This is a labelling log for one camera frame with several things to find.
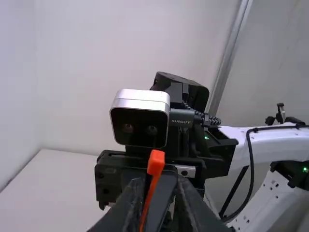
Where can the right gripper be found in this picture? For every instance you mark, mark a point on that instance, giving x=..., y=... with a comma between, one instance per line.
x=113, y=174

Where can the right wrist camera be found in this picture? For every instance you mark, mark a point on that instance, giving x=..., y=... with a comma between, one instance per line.
x=140, y=120

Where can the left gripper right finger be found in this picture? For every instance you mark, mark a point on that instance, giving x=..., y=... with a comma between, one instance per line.
x=164, y=188

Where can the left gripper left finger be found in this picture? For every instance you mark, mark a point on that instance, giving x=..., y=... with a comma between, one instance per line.
x=135, y=205

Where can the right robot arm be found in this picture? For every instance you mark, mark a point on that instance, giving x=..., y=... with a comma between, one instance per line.
x=277, y=145

